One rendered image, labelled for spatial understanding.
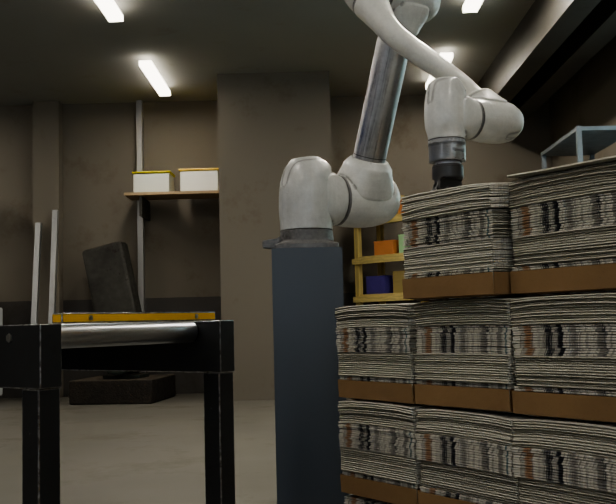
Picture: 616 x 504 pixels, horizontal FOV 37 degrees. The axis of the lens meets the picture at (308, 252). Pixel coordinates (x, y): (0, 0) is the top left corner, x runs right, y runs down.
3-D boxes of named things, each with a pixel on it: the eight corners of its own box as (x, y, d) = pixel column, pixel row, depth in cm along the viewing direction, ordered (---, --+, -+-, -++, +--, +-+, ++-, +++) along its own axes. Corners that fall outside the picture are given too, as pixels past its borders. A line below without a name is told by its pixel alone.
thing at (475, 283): (456, 297, 209) (455, 279, 209) (551, 293, 185) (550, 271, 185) (401, 298, 201) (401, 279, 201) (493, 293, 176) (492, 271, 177)
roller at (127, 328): (193, 346, 214) (205, 332, 212) (26, 355, 176) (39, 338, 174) (183, 330, 216) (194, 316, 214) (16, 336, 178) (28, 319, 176)
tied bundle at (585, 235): (635, 295, 199) (630, 191, 200) (764, 290, 174) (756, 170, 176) (510, 297, 178) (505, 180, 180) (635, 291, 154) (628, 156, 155)
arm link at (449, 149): (473, 139, 219) (474, 163, 218) (448, 145, 226) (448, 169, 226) (445, 135, 214) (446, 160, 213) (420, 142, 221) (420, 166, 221)
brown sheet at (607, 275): (635, 292, 198) (634, 272, 199) (761, 286, 174) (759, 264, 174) (509, 293, 178) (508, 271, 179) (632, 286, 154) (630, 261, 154)
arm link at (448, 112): (445, 134, 213) (486, 139, 220) (442, 69, 214) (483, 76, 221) (415, 142, 222) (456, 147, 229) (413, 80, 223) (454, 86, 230)
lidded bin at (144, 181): (175, 196, 1034) (175, 175, 1035) (170, 191, 998) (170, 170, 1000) (138, 197, 1034) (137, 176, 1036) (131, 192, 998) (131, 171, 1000)
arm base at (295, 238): (264, 253, 275) (263, 235, 276) (337, 251, 275) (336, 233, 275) (260, 248, 257) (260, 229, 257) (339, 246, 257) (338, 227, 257)
